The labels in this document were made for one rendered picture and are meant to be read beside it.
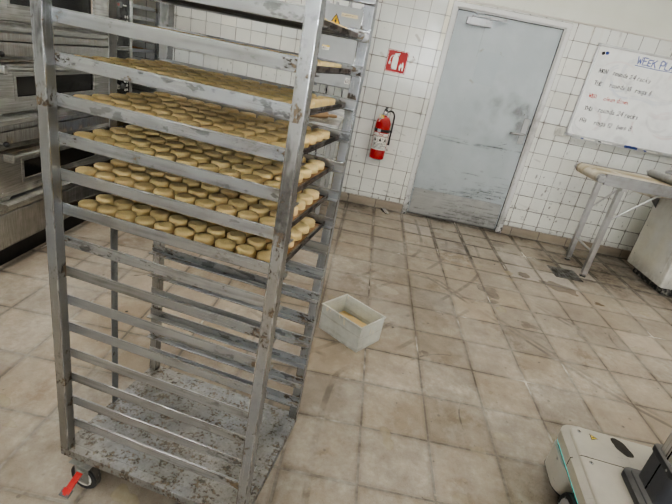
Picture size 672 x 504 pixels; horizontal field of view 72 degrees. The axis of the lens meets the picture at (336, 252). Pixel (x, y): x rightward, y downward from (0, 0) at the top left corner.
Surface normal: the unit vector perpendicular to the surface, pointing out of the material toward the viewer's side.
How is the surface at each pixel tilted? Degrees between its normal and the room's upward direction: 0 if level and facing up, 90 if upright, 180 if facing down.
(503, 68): 90
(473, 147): 90
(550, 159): 90
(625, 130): 90
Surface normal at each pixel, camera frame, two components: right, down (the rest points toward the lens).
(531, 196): -0.10, 0.38
